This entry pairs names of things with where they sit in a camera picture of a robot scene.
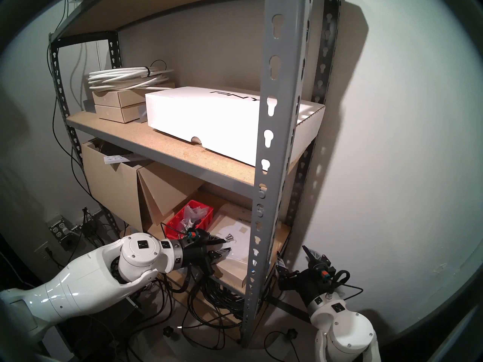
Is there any flat beige wrapped box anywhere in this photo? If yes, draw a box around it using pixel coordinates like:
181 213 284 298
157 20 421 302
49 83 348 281
206 202 265 289

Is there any black hanging cable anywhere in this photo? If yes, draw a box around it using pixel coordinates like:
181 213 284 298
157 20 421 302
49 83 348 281
47 44 106 211

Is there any clear plastic bag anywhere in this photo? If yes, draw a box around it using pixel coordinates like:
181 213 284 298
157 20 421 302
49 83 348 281
182 206 208 226

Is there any black cable coil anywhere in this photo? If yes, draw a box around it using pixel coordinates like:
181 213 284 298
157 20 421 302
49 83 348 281
181 273 265 331

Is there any coiled white cable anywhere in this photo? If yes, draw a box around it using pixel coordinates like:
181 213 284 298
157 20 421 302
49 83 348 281
88 60 175 91

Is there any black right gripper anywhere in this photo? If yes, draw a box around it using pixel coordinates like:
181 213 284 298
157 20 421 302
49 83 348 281
276 245 337 305

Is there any black floor box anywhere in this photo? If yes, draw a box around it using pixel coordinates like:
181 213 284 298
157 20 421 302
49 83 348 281
75 295 146 362

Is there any small beige box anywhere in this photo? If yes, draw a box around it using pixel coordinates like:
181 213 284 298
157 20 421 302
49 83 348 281
92 87 176 108
94 103 148 123

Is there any open brown cardboard box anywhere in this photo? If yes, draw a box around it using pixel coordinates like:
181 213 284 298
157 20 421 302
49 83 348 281
81 138 206 233

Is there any grey metal rack shelf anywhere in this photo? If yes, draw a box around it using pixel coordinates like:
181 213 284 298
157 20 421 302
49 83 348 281
47 0 344 347

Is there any black floor strip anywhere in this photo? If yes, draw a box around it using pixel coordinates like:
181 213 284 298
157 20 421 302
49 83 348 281
272 295 314 324

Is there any white PNY box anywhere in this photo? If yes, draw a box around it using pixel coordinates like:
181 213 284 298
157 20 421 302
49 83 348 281
145 87 326 172

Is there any grey wall power outlet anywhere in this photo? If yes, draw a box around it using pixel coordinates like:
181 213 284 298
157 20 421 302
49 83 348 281
47 216 74 239

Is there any red plastic bin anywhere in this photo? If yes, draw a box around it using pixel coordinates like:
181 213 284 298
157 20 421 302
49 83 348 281
165 200 214 240

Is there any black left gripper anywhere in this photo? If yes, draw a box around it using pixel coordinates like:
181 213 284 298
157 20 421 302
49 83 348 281
177 231 232 275

